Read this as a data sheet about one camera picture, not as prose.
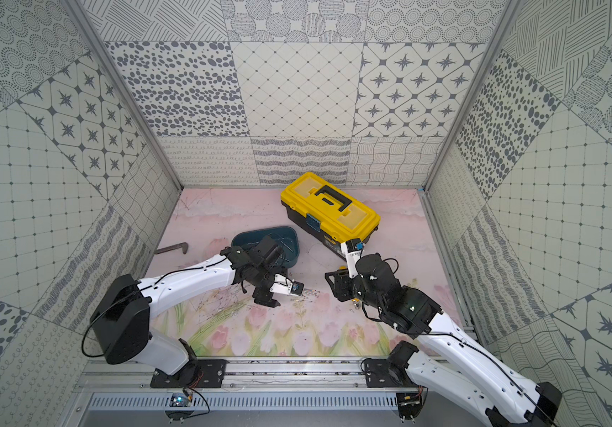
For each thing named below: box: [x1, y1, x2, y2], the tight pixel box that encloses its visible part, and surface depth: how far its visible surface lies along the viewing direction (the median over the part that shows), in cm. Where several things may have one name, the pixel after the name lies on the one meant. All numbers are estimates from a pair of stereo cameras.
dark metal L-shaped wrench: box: [154, 241, 189, 255], surface depth 103 cm
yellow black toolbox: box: [280, 171, 381, 261], surface depth 95 cm
